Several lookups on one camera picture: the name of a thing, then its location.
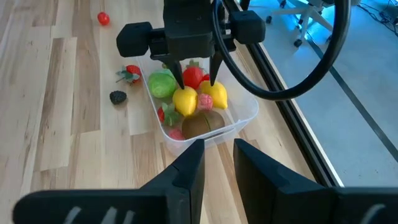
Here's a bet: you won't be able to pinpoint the small pink-red toy berry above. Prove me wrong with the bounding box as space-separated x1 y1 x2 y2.
167 128 186 141

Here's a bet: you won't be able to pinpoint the red strawberry with green leaves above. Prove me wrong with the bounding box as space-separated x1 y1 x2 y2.
157 102 181 127

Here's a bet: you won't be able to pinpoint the yellow toy lemon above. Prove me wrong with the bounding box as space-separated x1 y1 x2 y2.
172 86 199 118
198 80 229 110

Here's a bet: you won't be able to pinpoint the green toy cabbage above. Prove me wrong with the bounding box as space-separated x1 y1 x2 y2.
147 68 178 100

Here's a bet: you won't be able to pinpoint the red strawberry with pale leaves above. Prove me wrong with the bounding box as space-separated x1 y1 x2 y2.
115 64 142 85

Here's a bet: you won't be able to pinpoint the office chair with white base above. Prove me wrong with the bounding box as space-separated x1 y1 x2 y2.
265 0 361 48

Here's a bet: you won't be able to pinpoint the red toy cherry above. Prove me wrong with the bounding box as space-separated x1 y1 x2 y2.
97 11 111 27

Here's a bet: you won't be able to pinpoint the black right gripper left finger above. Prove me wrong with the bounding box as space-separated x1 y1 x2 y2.
12 139 206 224

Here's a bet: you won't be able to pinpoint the pink toy raspberry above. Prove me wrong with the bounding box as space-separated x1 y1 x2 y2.
197 93 214 111

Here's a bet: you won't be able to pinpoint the black right gripper cable loop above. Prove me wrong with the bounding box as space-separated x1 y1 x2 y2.
212 0 351 101

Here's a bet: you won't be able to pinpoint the clear plastic tupperware container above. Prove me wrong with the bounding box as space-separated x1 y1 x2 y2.
136 54 260 157

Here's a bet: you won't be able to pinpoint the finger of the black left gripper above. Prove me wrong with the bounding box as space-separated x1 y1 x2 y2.
209 52 224 87
167 58 187 90

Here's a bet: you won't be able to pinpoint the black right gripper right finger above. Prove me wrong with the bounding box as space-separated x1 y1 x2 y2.
233 138 398 224

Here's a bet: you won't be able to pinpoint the black toy blackberry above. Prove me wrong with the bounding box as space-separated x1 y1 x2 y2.
109 90 128 106

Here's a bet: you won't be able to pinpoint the brown toy kiwi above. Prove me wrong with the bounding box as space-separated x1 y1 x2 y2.
181 110 226 140

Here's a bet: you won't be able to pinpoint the black floor cables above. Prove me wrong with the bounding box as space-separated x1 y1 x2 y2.
357 0 398 37

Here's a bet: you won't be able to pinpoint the large red toy strawberry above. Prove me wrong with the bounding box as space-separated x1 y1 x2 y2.
182 59 205 90

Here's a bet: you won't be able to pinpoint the black aluminium table frame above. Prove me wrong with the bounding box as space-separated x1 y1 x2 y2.
223 0 345 188

